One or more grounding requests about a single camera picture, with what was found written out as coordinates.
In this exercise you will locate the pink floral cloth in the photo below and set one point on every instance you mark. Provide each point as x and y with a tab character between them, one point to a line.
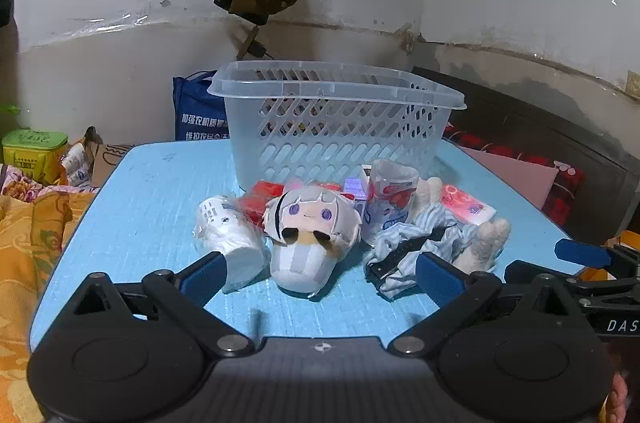
25	185

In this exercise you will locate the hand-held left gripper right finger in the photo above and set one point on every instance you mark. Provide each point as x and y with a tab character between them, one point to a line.
439	275

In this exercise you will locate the striped pajama plush toy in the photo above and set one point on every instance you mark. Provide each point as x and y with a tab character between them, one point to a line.
435	228

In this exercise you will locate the cardboard box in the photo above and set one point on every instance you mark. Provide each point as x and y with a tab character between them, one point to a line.
107	158

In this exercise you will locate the blue tote bag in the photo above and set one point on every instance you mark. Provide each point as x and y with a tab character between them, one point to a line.
195	113

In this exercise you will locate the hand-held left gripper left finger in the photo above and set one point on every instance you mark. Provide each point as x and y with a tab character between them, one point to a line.
205	278

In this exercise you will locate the red packet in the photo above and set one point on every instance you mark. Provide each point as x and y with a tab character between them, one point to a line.
327	186
260	195

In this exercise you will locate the green box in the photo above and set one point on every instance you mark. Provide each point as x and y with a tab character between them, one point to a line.
32	148

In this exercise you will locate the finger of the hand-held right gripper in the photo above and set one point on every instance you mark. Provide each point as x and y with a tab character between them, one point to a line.
525	272
582	253

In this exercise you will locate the pink pillow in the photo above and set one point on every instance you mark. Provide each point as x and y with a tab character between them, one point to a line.
515	175

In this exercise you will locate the dark wooden headboard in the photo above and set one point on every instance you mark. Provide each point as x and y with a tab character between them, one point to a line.
525	128

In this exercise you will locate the purple packet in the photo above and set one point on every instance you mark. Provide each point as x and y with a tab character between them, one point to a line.
356	188

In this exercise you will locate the yellowed wall socket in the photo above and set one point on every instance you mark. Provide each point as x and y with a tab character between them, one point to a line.
634	84

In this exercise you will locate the white-haired plush doll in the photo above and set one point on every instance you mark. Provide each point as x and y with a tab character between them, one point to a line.
300	258

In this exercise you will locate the person's right hand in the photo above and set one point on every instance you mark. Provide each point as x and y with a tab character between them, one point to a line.
621	398

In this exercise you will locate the white snack packet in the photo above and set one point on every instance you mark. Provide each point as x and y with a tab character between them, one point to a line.
77	163

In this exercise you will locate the orange blanket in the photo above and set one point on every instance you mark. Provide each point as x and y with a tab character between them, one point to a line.
30	253

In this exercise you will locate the clear plastic basket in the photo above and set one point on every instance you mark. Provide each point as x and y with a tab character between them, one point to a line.
325	143

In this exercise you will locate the white paper cup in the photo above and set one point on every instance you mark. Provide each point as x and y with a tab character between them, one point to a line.
230	238

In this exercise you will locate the red item in clear wrap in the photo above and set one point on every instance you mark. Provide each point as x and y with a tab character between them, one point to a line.
395	180

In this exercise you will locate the red patterned tissue pack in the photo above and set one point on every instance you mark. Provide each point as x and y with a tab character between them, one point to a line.
465	203

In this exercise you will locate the red patterned blanket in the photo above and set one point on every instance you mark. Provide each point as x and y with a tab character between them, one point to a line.
565	188

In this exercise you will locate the black wall plug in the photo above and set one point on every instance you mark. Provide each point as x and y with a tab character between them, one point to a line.
252	45

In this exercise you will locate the blue and white tissue packet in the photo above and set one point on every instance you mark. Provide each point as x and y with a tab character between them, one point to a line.
385	218

